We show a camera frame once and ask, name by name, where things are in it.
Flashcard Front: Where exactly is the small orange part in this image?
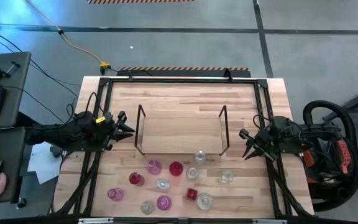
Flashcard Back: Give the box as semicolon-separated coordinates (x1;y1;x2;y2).
303;149;316;169

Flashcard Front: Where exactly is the large pink ribbed bottle vase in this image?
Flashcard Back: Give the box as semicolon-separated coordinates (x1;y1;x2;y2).
156;195;173;212

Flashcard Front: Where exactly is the orange and black tool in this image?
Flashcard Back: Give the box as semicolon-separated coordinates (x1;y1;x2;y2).
336;139;353;175

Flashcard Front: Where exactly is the wide clear diamond-pattern vase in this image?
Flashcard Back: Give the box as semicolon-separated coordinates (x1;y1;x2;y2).
196;192;214;211

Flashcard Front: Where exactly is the silver aluminium bracket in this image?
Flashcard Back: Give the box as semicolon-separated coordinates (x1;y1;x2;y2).
78;217;114;224
252;218;288;224

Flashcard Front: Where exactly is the pink glass vase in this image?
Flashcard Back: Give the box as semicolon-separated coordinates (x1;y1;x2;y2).
147;159;163;175
106;187;125;202

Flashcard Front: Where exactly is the round red glass vase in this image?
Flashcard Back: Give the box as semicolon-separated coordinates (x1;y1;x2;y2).
168;161;184;177

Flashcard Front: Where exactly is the black corrugated hose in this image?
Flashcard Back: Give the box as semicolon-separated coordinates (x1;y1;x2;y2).
302;99;358;212

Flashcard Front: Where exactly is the clear ribbed narrow-neck vase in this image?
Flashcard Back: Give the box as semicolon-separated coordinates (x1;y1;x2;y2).
140;200;155;215

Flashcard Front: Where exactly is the red square-base glass vase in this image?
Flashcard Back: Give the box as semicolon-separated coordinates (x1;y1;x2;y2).
185;187;198;202

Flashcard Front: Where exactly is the clear ribbed cylinder vase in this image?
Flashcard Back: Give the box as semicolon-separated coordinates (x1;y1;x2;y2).
155;178;171;191

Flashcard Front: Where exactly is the grey desk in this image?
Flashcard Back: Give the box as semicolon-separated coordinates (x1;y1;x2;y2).
0;51;32;131
0;126;28;206

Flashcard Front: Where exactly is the black floor cable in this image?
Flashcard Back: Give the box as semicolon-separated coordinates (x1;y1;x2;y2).
0;32;82;99

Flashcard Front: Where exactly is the wooden shelf with black frame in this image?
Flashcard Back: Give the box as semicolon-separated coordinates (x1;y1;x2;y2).
134;105;231;156

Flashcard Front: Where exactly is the yellow extension cable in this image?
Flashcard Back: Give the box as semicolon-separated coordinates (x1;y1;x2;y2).
25;0;111;71

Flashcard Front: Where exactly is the white paper sheet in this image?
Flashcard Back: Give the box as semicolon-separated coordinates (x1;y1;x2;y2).
27;141;62;185

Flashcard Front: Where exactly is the clear diamond-cut glass vase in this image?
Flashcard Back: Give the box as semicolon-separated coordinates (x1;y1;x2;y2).
194;150;207;165

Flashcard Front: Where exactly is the clear square glass vase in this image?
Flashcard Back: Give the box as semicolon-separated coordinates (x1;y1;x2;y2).
218;169;234;184

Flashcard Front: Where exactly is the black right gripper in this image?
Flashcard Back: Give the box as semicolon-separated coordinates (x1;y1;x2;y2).
239;126;281;162

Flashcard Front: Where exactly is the tall red ribbed vase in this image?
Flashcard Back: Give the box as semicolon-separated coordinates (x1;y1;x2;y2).
128;172;145;187

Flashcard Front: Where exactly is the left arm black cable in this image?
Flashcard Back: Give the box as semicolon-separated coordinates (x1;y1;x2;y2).
85;91;105;114

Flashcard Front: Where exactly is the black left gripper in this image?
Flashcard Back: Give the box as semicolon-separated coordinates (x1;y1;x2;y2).
97;110;135;151

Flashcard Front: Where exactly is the black hazard-striped floor mat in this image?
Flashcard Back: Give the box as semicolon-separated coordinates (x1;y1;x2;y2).
116;66;251;78
86;0;196;5

